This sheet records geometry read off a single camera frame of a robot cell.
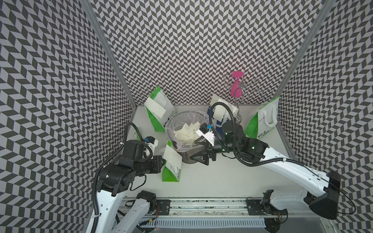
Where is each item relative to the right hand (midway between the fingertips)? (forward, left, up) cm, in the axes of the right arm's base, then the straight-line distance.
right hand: (194, 152), depth 62 cm
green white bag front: (-4, +12, -14) cm, 19 cm away
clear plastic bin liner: (+22, +10, -6) cm, 24 cm away
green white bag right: (+26, -43, -11) cm, 51 cm away
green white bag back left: (+29, +23, -17) cm, 41 cm away
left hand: (-3, +14, -5) cm, 15 cm away
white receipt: (+3, +11, -11) cm, 16 cm away
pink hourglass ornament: (+43, -27, 0) cm, 51 cm away
